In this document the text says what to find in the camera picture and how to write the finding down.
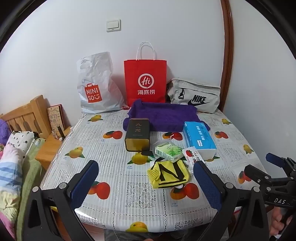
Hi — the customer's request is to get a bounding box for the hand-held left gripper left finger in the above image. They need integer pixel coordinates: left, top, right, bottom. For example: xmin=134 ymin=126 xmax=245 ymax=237
xmin=22 ymin=159 xmax=100 ymax=241

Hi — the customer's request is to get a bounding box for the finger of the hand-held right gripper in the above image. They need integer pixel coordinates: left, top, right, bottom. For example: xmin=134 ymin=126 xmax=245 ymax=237
xmin=245 ymin=164 xmax=271 ymax=192
xmin=265 ymin=152 xmax=296 ymax=178

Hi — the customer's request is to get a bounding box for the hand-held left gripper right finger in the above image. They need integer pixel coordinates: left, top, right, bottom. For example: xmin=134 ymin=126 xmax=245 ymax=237
xmin=193 ymin=160 xmax=275 ymax=241

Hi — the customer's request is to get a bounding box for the red white snack packet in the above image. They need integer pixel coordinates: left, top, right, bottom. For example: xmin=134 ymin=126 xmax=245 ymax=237
xmin=181 ymin=146 xmax=205 ymax=172

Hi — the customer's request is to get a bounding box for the yellow mesh pouch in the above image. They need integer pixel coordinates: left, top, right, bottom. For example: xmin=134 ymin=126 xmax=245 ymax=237
xmin=147 ymin=160 xmax=190 ymax=189

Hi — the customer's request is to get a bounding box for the light green tissue packet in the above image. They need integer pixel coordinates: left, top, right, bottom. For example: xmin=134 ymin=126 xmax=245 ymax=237
xmin=154 ymin=142 xmax=183 ymax=162

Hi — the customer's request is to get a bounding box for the person's right hand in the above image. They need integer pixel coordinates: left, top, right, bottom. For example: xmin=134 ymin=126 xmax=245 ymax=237
xmin=270 ymin=206 xmax=287 ymax=238

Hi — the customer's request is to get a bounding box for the fruit print tablecloth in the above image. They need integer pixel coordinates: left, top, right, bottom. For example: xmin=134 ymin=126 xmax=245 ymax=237
xmin=40 ymin=109 xmax=271 ymax=233

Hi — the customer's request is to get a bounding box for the wooden bedside cabinet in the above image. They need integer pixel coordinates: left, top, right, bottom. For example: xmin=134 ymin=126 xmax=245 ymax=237
xmin=35 ymin=126 xmax=74 ymax=171

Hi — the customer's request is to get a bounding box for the blue tissue pack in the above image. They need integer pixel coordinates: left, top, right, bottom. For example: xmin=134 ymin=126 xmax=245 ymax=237
xmin=183 ymin=121 xmax=217 ymax=161

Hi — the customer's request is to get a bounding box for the patterned brown box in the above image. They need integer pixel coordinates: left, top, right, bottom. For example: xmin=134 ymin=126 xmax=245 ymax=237
xmin=47 ymin=105 xmax=65 ymax=137

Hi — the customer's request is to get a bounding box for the dark tea tin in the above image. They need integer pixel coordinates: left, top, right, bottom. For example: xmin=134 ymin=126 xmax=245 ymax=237
xmin=124 ymin=118 xmax=150 ymax=152

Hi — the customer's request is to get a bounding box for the pastel striped quilt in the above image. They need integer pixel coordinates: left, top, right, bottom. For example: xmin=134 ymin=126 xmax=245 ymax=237
xmin=0 ymin=144 xmax=23 ymax=234

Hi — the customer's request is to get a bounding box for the polka dot pillow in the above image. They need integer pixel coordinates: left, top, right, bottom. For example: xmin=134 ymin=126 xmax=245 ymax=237
xmin=6 ymin=131 xmax=36 ymax=161

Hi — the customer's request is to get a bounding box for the purple towel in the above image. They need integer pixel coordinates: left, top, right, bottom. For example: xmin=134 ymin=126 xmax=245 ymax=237
xmin=122 ymin=99 xmax=211 ymax=132

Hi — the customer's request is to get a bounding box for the wooden headboard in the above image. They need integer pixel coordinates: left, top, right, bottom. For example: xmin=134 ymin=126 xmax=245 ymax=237
xmin=0 ymin=95 xmax=52 ymax=137

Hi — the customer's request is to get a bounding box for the grey waist bag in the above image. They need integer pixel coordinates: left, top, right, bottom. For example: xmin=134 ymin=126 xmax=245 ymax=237
xmin=166 ymin=77 xmax=221 ymax=113

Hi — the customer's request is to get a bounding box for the purple plush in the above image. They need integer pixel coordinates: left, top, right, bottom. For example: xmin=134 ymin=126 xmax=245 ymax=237
xmin=0 ymin=119 xmax=12 ymax=144

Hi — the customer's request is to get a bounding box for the white plastic shopping bag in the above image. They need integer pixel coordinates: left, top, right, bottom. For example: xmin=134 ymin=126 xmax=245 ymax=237
xmin=77 ymin=51 xmax=125 ymax=114

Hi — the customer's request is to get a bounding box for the red paper bag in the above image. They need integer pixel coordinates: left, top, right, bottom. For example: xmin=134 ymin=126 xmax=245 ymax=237
xmin=124 ymin=42 xmax=167 ymax=103

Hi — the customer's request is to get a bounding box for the brown wooden door frame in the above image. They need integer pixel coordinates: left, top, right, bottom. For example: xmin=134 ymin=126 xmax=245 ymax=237
xmin=220 ymin=0 xmax=234 ymax=112

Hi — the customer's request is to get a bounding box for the white wall switch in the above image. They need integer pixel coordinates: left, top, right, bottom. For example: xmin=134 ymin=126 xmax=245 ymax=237
xmin=106 ymin=20 xmax=121 ymax=32

